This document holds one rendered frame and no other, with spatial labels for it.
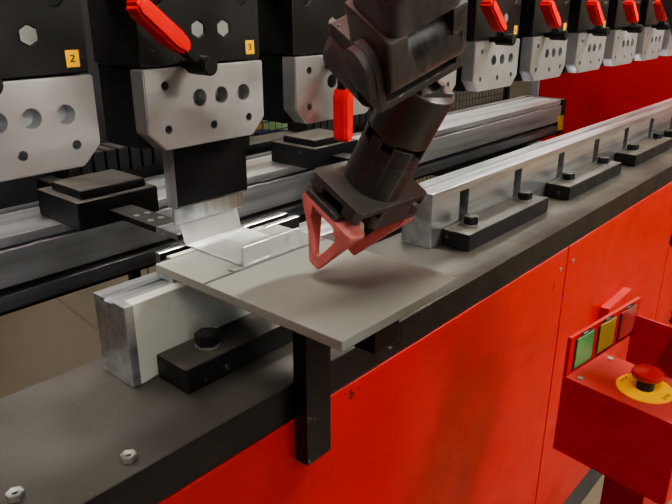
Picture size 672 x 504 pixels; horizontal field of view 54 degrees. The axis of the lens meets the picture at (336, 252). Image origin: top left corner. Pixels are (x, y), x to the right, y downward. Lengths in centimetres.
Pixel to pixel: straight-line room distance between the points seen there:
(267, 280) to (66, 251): 38
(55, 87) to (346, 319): 31
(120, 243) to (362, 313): 50
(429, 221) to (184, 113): 54
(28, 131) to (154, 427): 30
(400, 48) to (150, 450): 42
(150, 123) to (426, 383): 54
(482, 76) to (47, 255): 71
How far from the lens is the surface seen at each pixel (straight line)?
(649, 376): 96
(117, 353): 76
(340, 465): 87
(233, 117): 73
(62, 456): 68
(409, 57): 49
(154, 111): 67
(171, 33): 63
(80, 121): 63
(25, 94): 61
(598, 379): 99
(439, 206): 111
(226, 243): 77
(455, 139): 163
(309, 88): 80
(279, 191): 119
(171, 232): 81
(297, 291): 64
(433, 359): 97
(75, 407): 74
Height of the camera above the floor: 126
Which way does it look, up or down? 21 degrees down
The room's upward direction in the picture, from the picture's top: straight up
